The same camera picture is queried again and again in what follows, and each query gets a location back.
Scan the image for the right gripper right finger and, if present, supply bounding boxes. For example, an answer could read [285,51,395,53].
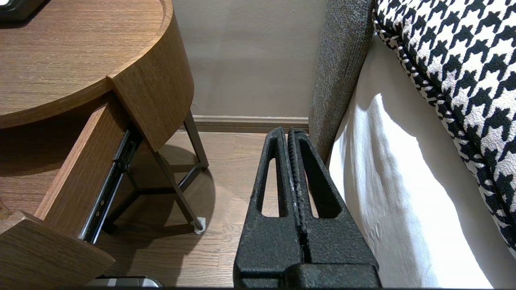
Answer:
[289,129,377,264]

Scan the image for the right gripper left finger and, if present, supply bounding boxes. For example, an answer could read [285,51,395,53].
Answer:
[234,127,311,287]

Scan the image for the curved wooden nightstand drawer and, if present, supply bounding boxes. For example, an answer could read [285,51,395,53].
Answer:
[0,95,141,288]

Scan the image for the silver robot base edge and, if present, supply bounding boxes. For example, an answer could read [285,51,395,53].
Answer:
[85,275,162,288]

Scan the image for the white bed sheet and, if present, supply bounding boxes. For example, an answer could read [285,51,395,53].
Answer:
[327,34,516,289]

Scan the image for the dark metal nightstand legs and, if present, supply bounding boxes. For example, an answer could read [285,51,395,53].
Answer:
[103,111,209,235]

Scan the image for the grey fabric headboard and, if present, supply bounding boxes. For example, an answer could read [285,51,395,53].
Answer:
[308,0,376,164]

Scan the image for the black white houndstooth pillow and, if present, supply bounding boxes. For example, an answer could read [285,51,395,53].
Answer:
[373,0,516,258]

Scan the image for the round wooden nightstand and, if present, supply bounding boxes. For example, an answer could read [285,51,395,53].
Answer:
[0,0,195,153]

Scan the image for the white black telephone base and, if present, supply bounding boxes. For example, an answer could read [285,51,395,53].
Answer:
[0,0,46,21]

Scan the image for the grey wall baseboard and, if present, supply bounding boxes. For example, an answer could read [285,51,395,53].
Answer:
[179,115,310,134]

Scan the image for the black drawer slide rail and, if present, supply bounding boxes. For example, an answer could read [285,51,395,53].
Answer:
[80,128,142,244]

